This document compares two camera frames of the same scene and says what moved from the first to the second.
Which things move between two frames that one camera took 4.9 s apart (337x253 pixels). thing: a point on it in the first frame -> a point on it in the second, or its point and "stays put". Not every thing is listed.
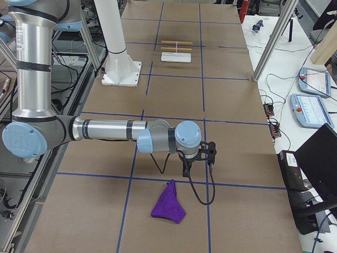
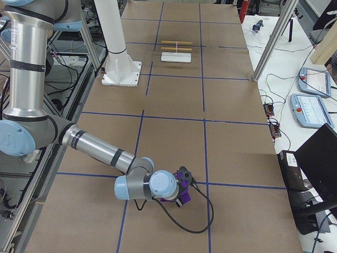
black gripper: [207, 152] -> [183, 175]
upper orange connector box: [268, 108] stays put
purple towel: [168, 205] -> [185, 195]
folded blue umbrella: [256, 27] stays put
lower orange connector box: [275, 130] stays put
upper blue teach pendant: [315, 82] stays put
